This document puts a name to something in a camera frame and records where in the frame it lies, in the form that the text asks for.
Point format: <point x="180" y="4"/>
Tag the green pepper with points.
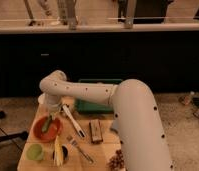
<point x="47" y="122"/>

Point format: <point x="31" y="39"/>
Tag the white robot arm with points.
<point x="143" y="140"/>

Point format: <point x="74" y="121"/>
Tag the red bowl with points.
<point x="54" y="129"/>

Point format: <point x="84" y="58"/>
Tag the green plastic tray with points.
<point x="84" y="107"/>

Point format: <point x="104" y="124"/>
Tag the brown wooden block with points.
<point x="95" y="131"/>

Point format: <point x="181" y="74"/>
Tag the white small cup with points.
<point x="41" y="99"/>

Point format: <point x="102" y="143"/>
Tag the silver fork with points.
<point x="74" y="143"/>

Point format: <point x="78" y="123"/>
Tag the black small dish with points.
<point x="64" y="151"/>

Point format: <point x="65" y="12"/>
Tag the yellow corn cob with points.
<point x="58" y="153"/>

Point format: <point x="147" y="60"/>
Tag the bunch of purple grapes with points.
<point x="116" y="162"/>

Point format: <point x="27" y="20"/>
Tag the black tripod leg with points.
<point x="22" y="135"/>

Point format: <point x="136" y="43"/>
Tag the light green cup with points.
<point x="35" y="152"/>

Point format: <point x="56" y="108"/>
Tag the white handled kitchen tool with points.
<point x="77" y="127"/>

